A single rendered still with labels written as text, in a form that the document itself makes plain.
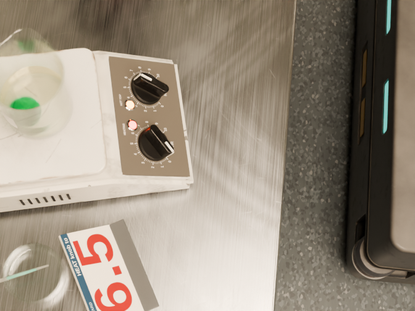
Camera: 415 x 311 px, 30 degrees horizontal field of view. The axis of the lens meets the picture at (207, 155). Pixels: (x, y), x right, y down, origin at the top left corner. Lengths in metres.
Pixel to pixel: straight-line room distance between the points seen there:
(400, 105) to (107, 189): 0.66
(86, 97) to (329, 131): 0.97
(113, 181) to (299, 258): 0.87
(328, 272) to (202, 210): 0.80
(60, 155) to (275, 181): 0.22
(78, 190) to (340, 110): 0.99
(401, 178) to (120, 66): 0.61
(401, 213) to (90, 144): 0.64
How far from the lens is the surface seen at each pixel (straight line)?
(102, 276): 0.72
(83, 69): 0.71
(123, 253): 0.74
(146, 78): 0.72
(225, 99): 0.79
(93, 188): 0.70
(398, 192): 1.21
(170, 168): 0.72
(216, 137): 0.78
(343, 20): 1.71
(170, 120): 0.74
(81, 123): 0.69
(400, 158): 1.23
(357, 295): 1.54
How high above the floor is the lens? 1.49
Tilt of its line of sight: 73 degrees down
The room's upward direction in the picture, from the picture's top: 11 degrees clockwise
